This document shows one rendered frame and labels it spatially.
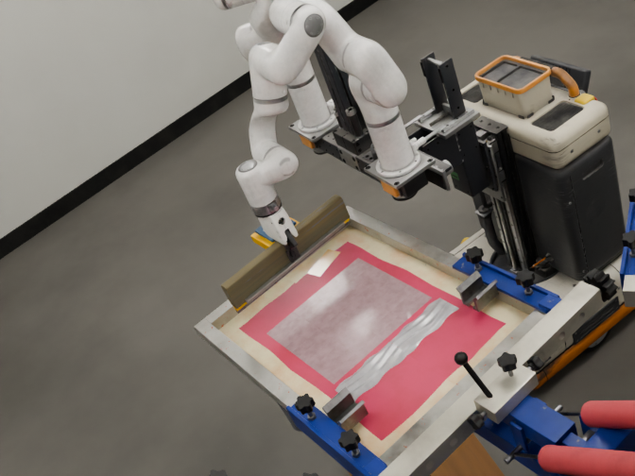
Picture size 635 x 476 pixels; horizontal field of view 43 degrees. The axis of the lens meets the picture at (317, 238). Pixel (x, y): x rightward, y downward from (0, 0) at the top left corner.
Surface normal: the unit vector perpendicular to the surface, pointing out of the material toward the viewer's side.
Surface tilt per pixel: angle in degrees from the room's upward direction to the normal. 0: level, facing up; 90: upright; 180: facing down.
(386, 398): 0
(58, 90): 90
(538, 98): 92
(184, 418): 0
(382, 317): 0
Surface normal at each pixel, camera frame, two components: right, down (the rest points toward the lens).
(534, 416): -0.33, -0.74
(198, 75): 0.59, 0.32
